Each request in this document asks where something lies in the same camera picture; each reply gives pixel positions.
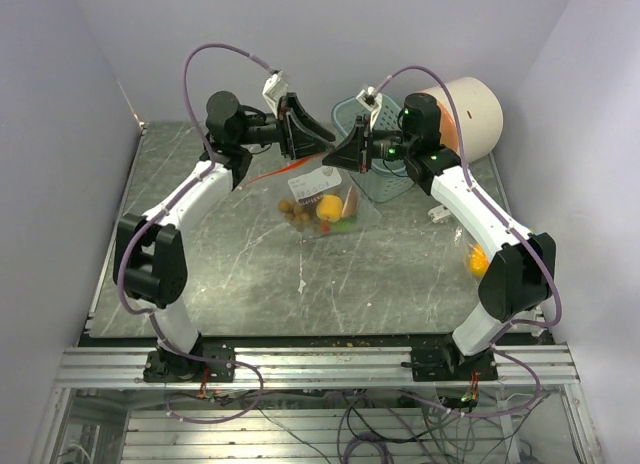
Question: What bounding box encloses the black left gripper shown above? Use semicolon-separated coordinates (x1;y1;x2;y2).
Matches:
237;93;336;162

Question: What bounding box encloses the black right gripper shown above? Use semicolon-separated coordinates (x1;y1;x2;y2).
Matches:
322;114;415;175

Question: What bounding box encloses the orange fake fruit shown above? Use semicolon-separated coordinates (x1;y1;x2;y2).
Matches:
316;195;343;222
467;244;490;279

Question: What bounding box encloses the clear bag with red zipper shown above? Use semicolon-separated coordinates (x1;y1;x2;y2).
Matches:
246;154;381;238

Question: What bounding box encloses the green fake fruit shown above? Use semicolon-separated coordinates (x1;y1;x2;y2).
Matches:
330;216;358;233

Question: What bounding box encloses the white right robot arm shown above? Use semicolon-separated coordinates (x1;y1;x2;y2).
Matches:
323;88;556;380

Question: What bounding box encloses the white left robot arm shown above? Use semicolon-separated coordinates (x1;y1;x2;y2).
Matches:
113;91;335;381

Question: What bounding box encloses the clear bag with teal zipper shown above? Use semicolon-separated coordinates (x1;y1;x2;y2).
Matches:
454;224;491;281

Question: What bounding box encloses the orange fake fruit in teal bag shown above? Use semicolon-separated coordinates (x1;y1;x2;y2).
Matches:
467;244;490;279

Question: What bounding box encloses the light blue perforated plastic basket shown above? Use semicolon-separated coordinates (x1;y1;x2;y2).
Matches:
331;95;413;203

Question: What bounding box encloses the cream cylinder with orange lid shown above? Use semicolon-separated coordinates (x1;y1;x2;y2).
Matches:
422;77;503;163

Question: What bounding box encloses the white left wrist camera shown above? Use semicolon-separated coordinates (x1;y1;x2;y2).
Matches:
262;70;289;115

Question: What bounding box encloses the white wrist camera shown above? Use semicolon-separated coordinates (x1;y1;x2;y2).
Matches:
262;70;289;115
356;86;383;130

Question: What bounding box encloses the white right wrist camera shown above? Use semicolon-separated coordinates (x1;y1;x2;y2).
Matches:
356;86;383;130

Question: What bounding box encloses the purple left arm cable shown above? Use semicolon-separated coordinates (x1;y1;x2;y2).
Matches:
112;43;286;425

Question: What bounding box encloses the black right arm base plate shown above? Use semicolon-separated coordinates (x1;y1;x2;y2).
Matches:
401;345;498;382

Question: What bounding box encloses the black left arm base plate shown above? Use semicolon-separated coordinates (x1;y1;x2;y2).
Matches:
143;336;236;383

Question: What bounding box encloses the aluminium frame rail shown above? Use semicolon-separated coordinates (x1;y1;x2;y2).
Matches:
54;345;580;390

